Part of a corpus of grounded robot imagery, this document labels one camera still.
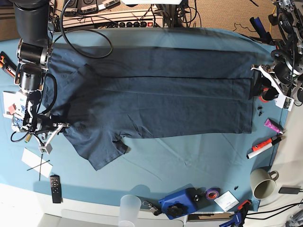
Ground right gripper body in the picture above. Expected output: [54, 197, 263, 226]
[22, 114, 70, 145]

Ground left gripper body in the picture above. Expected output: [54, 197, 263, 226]
[251, 60, 303, 98]

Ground dark blue T-shirt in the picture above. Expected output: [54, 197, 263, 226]
[43, 48, 256, 170]

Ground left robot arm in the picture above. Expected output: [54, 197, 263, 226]
[250, 0, 303, 102]

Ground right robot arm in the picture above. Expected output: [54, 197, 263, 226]
[11, 0, 69, 154]

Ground red tape roll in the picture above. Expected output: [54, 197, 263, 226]
[258, 88, 269, 103]

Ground small yellow green lighter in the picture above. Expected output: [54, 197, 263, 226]
[25, 134, 32, 143]

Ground small black screws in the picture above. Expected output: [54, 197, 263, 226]
[257, 106, 263, 116]

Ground purple glue tube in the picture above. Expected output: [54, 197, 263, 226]
[264, 119, 284, 134]

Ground white notepad with red block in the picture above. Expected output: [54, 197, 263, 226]
[3, 91, 27, 119]

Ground white paper card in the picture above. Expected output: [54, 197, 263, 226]
[21, 148, 53, 178]

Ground black silver pen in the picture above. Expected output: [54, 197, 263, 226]
[272, 134, 285, 145]

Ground orange white marker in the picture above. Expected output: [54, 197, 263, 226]
[246, 139, 273, 159]

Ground black remote control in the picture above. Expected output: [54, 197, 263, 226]
[50, 175, 62, 203]

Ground orange black utility knife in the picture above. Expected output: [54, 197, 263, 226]
[0, 51, 17, 78]

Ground light blue table cloth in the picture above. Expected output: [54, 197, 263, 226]
[0, 27, 294, 212]

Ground beige ceramic mug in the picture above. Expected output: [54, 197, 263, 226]
[250, 168, 279, 200]

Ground small black phone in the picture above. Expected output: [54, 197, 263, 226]
[278, 186, 301, 194]

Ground purple tape roll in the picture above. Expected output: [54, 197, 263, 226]
[205, 187, 221, 201]

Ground white square card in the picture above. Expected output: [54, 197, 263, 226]
[214, 191, 239, 212]

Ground black power strip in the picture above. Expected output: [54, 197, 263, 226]
[117, 19, 163, 28]

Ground translucent plastic cup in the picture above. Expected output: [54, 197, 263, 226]
[118, 195, 142, 227]

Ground blue orange bar clamp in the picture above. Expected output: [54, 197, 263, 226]
[219, 200, 251, 227]

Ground blue box with black knob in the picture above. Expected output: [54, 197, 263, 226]
[158, 188, 205, 220]

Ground metal carabiner keyring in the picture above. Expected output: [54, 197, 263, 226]
[142, 201, 162, 216]

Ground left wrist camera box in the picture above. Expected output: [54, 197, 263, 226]
[274, 94, 294, 112]

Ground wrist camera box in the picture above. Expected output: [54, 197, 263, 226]
[38, 143, 53, 155]
[274, 94, 294, 112]

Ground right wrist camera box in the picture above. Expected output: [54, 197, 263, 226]
[38, 143, 53, 155]

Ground black cable tie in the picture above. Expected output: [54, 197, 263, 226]
[38, 153, 43, 181]
[27, 160, 50, 171]

